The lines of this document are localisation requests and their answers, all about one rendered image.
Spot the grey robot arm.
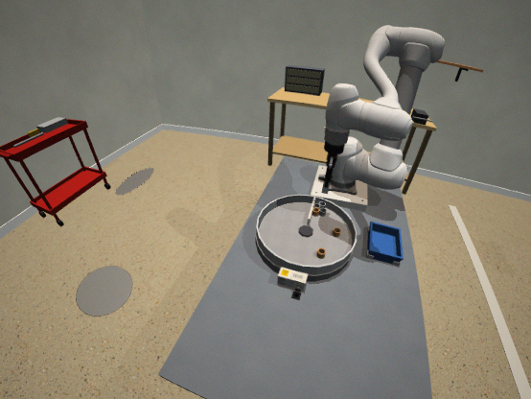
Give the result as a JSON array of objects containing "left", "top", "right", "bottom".
[{"left": 324, "top": 25, "right": 445, "bottom": 195}]

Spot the blue open tray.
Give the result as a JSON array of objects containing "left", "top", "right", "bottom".
[{"left": 366, "top": 222, "right": 404, "bottom": 266}]

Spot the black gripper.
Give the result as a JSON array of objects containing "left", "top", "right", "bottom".
[{"left": 321, "top": 141, "right": 345, "bottom": 194}]

